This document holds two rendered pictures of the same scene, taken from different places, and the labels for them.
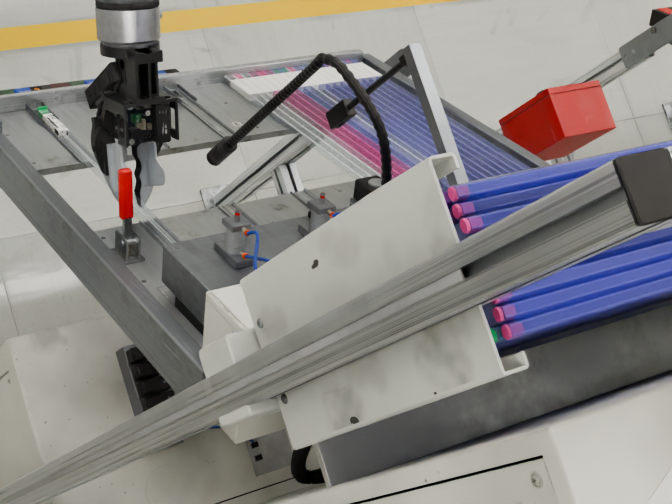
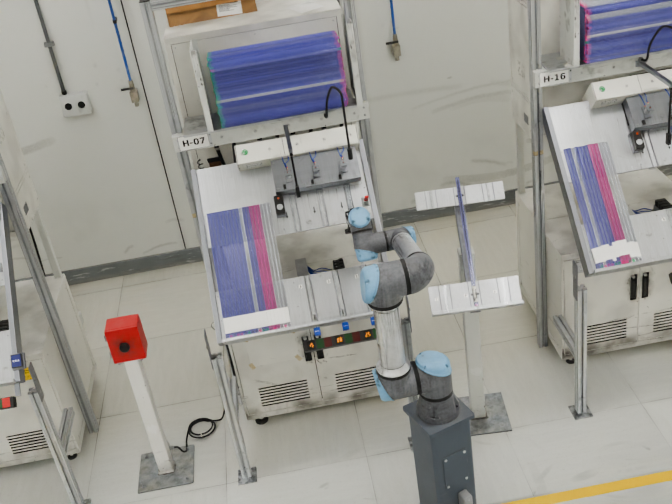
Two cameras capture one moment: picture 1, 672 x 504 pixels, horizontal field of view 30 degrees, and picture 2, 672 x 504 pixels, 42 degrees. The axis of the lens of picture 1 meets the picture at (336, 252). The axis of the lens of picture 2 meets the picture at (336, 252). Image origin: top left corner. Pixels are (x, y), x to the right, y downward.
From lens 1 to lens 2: 3.50 m
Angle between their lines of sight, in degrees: 74
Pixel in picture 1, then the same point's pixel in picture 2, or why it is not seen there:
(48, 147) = not seen: hidden behind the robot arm
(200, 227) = (338, 214)
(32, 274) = (349, 446)
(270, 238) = (330, 174)
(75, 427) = not seen: hidden behind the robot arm
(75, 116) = (358, 302)
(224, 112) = (301, 297)
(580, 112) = (123, 321)
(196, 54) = not seen: outside the picture
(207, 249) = (349, 171)
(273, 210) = (311, 220)
